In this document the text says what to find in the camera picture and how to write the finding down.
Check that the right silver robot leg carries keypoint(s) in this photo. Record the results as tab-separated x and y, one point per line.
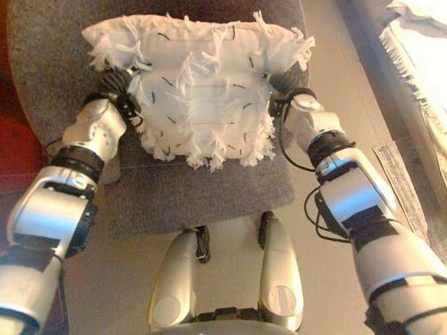
279	278

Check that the grey patterned rug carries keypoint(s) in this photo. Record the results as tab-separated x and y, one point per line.
405	189

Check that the white fringed cushion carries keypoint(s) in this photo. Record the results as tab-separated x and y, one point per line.
203	100

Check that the grey fabric armchair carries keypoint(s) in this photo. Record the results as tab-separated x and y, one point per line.
202	196

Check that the cream fringed bed blanket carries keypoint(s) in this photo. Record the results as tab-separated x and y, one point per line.
437	95

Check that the silver robot leg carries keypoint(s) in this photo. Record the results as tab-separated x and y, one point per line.
279	278
174	282

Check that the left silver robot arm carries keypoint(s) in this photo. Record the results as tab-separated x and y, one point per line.
54	214

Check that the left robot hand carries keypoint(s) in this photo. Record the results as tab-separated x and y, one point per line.
115	81

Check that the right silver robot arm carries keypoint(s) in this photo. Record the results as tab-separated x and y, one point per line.
359	188

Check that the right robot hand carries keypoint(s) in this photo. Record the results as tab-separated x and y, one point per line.
288	81

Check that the left silver robot leg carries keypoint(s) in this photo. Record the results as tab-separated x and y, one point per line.
174	282

